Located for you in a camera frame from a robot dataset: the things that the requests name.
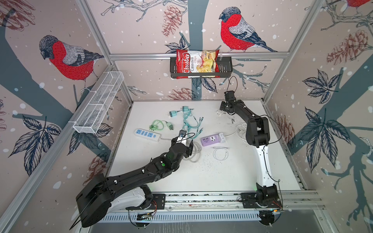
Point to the teal charger adapter near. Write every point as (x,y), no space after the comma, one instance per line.
(173,113)

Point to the teal charger adapter far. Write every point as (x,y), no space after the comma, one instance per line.
(186,109)

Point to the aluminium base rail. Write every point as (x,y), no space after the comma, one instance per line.
(215,206)

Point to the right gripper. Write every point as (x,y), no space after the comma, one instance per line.
(222,103)

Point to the green charger adapter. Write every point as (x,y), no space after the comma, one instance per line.
(170,125)

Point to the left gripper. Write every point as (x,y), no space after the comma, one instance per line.
(189,150)

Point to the red cassava chips bag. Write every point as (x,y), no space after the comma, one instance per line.
(195,61)

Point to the white wire wall basket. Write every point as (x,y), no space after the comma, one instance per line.
(95,111)

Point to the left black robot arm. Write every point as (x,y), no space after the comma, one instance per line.
(96,198)

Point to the black wall basket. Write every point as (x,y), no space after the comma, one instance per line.
(224,64)

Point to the white charger adapter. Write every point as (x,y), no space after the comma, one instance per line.
(220,113)
(222,138)

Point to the white blue power strip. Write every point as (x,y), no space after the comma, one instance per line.
(149,135)

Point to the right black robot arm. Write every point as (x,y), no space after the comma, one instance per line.
(257,135)

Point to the teal charger adapter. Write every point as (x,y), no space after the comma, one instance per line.
(173,113)
(186,109)

